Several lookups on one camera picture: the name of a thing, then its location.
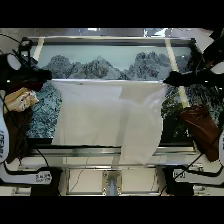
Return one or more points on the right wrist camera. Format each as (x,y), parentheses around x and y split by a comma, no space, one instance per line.
(215,50)

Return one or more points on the cream garment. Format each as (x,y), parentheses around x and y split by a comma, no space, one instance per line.
(20,99)

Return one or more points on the dark brown garment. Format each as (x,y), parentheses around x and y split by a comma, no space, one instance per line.
(16,130)

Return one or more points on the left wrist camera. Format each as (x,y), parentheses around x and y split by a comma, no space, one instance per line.
(26,50)

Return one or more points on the white shirt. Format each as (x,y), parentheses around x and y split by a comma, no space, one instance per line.
(100,113)

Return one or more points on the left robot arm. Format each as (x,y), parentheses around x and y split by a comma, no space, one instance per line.
(3,140)

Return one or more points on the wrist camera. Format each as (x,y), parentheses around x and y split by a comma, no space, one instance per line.
(26,50)
(215,50)

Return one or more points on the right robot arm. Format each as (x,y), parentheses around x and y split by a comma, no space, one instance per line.
(208,176)

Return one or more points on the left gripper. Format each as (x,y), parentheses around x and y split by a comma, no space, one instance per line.
(39,74)

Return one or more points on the silver frame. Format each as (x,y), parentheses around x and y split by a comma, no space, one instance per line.
(110,151)

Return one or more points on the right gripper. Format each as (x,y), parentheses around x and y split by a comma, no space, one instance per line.
(180,78)

